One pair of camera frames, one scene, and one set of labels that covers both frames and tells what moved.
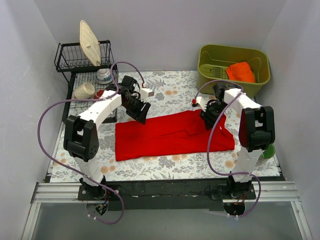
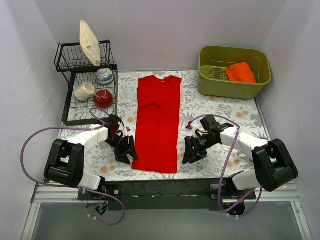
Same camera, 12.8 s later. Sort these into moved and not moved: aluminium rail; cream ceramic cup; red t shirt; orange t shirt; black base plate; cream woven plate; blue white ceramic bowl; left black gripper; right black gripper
Moved: right black gripper; left black gripper; red t shirt
Not moved: black base plate; cream woven plate; cream ceramic cup; aluminium rail; blue white ceramic bowl; orange t shirt
